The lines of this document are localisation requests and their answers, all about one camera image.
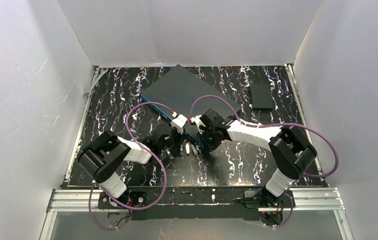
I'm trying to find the small black network switch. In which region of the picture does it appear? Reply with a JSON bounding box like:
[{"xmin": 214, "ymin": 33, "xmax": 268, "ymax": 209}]
[{"xmin": 250, "ymin": 83, "xmax": 274, "ymax": 112}]

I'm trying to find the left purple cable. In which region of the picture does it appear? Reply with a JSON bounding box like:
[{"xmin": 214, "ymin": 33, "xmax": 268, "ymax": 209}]
[{"xmin": 88, "ymin": 101, "xmax": 179, "ymax": 231}]

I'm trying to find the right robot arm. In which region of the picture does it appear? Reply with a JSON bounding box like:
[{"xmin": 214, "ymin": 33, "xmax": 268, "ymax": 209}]
[{"xmin": 190, "ymin": 109, "xmax": 317, "ymax": 203}]

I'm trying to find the metal wrench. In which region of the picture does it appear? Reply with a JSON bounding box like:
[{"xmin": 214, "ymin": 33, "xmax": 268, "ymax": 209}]
[{"xmin": 83, "ymin": 68, "xmax": 108, "ymax": 97}]

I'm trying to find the aluminium front rail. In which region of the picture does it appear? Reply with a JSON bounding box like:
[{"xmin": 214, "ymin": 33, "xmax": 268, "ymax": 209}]
[{"xmin": 47, "ymin": 186, "xmax": 345, "ymax": 212}]

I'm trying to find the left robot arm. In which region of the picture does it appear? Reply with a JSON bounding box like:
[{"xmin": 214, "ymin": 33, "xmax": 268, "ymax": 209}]
[{"xmin": 77, "ymin": 123, "xmax": 186, "ymax": 198}]

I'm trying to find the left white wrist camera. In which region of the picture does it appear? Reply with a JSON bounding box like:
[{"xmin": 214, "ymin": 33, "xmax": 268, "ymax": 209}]
[{"xmin": 171, "ymin": 111, "xmax": 188, "ymax": 135}]

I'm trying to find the large teal network switch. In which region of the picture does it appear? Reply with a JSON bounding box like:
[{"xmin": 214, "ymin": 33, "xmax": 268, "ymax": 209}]
[{"xmin": 141, "ymin": 65, "xmax": 242, "ymax": 149}]

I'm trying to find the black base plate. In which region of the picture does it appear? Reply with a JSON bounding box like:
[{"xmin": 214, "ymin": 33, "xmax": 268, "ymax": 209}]
[{"xmin": 97, "ymin": 186, "xmax": 295, "ymax": 222}]

